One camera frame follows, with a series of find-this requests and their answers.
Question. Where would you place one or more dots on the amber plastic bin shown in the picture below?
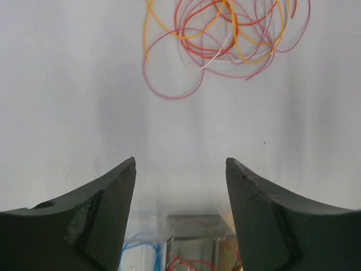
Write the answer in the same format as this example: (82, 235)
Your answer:
(239, 263)

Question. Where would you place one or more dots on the clear plastic bin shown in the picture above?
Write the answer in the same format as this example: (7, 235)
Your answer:
(144, 243)

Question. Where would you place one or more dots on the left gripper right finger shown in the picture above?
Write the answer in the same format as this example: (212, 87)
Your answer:
(277, 229)

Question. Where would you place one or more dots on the dark grey plastic bin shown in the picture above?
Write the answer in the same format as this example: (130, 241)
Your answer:
(197, 242)

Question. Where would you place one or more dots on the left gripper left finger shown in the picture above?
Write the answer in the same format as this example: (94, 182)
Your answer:
(81, 230)

